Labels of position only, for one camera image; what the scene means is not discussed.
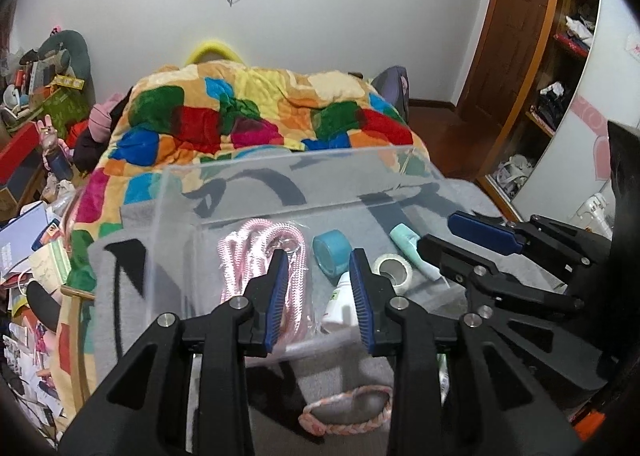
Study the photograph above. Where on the blue tape roll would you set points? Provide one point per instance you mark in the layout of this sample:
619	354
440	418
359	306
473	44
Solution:
330	246

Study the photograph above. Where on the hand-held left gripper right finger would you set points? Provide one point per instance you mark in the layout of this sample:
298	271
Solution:
362	301

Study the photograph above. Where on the clear plastic box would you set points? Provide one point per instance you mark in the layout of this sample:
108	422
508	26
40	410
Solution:
250	186

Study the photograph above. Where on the white bag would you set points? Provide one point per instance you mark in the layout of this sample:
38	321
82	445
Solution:
512	174

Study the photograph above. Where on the yellow pillow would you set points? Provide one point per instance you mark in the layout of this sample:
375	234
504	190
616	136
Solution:
210	45

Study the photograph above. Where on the pile of books and papers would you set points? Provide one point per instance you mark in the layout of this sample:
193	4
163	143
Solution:
30	246

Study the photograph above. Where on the white bottle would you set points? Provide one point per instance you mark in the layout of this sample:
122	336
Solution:
337	307

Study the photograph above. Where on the dark folded clothes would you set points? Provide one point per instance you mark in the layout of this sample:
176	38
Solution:
552	104

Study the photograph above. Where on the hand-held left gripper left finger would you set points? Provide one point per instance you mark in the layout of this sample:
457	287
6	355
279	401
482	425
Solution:
278	296

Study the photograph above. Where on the white tape roll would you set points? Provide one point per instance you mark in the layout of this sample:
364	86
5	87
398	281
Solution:
405	269

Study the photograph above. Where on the pink bunny toy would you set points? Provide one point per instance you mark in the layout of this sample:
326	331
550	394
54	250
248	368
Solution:
50	136

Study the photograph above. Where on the wooden chair frame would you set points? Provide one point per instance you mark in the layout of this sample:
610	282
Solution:
75	336

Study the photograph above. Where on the mint green tube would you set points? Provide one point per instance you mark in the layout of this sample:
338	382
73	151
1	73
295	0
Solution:
403	236

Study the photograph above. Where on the colourful patchwork blanket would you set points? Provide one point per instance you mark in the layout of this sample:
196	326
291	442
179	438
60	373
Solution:
200	121

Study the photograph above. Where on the red box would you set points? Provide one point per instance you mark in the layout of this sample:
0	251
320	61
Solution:
20	151

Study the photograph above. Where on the grey blanket with black print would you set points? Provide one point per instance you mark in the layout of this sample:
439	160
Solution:
340	371

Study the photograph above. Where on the green cardboard box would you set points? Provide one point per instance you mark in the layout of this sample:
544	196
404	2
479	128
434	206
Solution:
65	106

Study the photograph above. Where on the grey purple backpack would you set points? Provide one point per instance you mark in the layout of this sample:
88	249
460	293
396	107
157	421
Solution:
392	86

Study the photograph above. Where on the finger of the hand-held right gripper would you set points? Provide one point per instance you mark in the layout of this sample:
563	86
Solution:
480	232
450	256

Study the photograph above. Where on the white sliding wardrobe door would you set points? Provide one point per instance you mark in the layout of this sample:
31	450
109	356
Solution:
600	86

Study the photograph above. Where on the white green tube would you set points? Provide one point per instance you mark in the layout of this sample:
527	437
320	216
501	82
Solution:
442	376

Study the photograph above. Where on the black padded object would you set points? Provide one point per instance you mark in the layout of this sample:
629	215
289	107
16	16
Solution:
42	303

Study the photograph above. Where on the pink knit hat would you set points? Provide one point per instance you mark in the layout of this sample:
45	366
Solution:
100	119

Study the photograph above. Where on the wooden wardrobe shelves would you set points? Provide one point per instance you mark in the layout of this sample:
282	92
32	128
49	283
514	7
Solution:
555	101

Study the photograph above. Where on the brown wooden door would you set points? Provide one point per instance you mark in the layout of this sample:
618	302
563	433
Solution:
515	11

